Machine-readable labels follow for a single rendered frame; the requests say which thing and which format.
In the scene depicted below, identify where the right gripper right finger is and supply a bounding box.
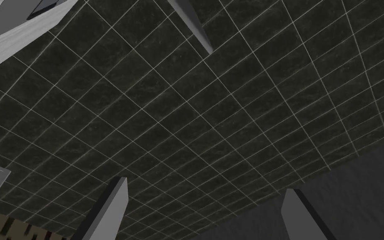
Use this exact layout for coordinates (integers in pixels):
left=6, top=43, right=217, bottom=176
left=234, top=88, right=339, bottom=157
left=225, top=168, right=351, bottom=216
left=280, top=188, right=337, bottom=240

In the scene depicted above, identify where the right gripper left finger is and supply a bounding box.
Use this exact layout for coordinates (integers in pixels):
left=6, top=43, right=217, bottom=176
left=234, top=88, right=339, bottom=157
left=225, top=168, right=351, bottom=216
left=70, top=176, right=129, bottom=240

